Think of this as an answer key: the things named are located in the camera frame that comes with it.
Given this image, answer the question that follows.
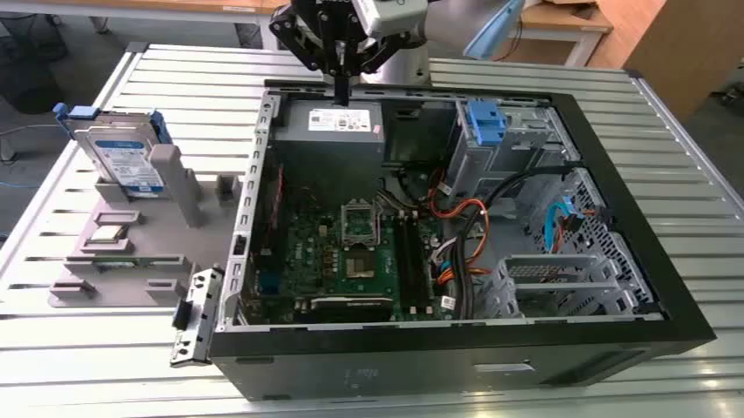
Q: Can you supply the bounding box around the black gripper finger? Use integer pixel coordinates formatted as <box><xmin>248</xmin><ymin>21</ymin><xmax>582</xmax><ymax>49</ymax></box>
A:
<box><xmin>342</xmin><ymin>39</ymin><xmax>406</xmax><ymax>107</ymax></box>
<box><xmin>268</xmin><ymin>7</ymin><xmax>345</xmax><ymax>107</ymax></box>

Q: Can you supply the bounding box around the hard disk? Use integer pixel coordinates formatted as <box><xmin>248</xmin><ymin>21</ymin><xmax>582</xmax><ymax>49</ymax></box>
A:
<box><xmin>52</xmin><ymin>103</ymin><xmax>170</xmax><ymax>201</ymax></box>

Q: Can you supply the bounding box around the blue data wire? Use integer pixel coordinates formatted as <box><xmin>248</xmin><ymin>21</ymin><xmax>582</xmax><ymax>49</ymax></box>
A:
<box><xmin>544</xmin><ymin>195</ymin><xmax>578</xmax><ymax>254</ymax></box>

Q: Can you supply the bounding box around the orange red power wire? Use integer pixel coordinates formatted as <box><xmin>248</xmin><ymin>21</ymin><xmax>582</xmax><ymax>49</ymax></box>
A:
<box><xmin>554</xmin><ymin>207</ymin><xmax>616</xmax><ymax>256</ymax></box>

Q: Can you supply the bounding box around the metal disk bay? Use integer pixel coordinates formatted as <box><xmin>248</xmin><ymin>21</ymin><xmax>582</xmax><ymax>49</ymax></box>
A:
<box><xmin>497</xmin><ymin>254</ymin><xmax>664</xmax><ymax>321</ymax></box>

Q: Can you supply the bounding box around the wooden top desk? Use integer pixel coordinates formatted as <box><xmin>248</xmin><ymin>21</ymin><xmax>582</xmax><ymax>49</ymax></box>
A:
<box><xmin>85</xmin><ymin>0</ymin><xmax>291</xmax><ymax>51</ymax></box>
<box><xmin>505</xmin><ymin>2</ymin><xmax>614</xmax><ymax>67</ymax></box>

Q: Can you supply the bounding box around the blue plastic drive carrier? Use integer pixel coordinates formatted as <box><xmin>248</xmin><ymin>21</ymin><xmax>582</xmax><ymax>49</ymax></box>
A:
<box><xmin>467</xmin><ymin>100</ymin><xmax>506</xmax><ymax>149</ymax></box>

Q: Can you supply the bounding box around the grey power supply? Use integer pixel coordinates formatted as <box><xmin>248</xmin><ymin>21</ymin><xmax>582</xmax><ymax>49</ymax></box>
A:
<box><xmin>271</xmin><ymin>99</ymin><xmax>389</xmax><ymax>210</ymax></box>

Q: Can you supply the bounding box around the metal drive cage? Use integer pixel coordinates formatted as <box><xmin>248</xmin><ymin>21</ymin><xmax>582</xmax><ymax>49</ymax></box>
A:
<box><xmin>446</xmin><ymin>98</ymin><xmax>577</xmax><ymax>206</ymax></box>

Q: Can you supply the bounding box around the metal socket cover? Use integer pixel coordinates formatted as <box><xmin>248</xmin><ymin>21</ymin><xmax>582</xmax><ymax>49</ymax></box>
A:
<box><xmin>338</xmin><ymin>199</ymin><xmax>386</xmax><ymax>248</ymax></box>

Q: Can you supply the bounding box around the green motherboard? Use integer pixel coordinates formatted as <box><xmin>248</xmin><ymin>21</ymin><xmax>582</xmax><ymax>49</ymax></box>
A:
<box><xmin>240</xmin><ymin>208</ymin><xmax>461</xmax><ymax>326</ymax></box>

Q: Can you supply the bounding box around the black mesh basket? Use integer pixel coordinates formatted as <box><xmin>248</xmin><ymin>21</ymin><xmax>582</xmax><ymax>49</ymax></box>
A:
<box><xmin>0</xmin><ymin>11</ymin><xmax>69</xmax><ymax>62</ymax></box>

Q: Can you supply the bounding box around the black RAM slot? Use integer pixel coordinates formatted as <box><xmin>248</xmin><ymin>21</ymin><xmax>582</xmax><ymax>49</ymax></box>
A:
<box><xmin>394</xmin><ymin>210</ymin><xmax>415</xmax><ymax>315</ymax></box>

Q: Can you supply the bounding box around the black round bin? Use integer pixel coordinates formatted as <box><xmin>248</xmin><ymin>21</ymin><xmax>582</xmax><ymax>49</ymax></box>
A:
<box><xmin>0</xmin><ymin>58</ymin><xmax>67</xmax><ymax>115</ymax></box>

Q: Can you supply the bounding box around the CPU socket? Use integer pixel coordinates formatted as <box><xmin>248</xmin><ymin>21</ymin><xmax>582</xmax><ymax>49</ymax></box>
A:
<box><xmin>343</xmin><ymin>248</ymin><xmax>379</xmax><ymax>280</ymax></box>

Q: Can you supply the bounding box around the wooden cabinet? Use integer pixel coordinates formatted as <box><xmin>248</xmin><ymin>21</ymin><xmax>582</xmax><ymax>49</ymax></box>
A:
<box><xmin>624</xmin><ymin>0</ymin><xmax>744</xmax><ymax>127</ymax></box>

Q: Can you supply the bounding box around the grey parts rack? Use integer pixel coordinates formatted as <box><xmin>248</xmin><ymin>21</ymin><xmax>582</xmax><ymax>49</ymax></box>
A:
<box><xmin>49</xmin><ymin>145</ymin><xmax>246</xmax><ymax>309</ymax></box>

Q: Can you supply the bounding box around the silver CPU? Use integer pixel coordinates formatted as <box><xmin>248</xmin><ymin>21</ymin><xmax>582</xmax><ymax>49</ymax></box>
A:
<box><xmin>92</xmin><ymin>226</ymin><xmax>130</xmax><ymax>243</ymax></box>

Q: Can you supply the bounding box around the black graphics card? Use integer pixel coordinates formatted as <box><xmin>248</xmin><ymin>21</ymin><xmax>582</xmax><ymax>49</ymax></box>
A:
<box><xmin>292</xmin><ymin>295</ymin><xmax>394</xmax><ymax>323</ymax></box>

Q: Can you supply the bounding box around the green RAM stick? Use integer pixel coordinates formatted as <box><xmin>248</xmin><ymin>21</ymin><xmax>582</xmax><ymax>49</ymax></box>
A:
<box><xmin>67</xmin><ymin>256</ymin><xmax>175</xmax><ymax>267</ymax></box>

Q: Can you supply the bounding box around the black PC case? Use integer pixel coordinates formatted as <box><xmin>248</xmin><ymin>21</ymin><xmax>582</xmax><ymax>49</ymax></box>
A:
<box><xmin>206</xmin><ymin>78</ymin><xmax>717</xmax><ymax>401</ymax></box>

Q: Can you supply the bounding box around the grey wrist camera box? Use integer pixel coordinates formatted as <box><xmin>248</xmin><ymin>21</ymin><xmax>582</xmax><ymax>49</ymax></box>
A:
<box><xmin>347</xmin><ymin>0</ymin><xmax>433</xmax><ymax>41</ymax></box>

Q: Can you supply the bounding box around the yellow black wire bundle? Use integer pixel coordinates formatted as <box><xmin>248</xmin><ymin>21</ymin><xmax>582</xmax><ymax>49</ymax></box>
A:
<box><xmin>375</xmin><ymin>186</ymin><xmax>429</xmax><ymax>212</ymax></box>

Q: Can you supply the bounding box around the orange wire bundle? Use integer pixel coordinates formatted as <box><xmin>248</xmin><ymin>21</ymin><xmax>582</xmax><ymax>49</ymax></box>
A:
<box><xmin>426</xmin><ymin>167</ymin><xmax>494</xmax><ymax>288</ymax></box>

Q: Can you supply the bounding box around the black cable bundle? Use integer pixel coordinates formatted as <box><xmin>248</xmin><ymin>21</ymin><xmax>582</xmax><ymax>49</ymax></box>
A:
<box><xmin>453</xmin><ymin>163</ymin><xmax>582</xmax><ymax>321</ymax></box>

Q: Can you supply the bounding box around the blue floor cable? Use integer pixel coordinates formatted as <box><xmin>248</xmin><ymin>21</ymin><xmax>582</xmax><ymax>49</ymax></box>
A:
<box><xmin>0</xmin><ymin>124</ymin><xmax>59</xmax><ymax>189</ymax></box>

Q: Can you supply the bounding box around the silver case rear bracket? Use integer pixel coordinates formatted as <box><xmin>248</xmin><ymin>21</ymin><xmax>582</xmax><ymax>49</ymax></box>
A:
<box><xmin>168</xmin><ymin>263</ymin><xmax>227</xmax><ymax>369</ymax></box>

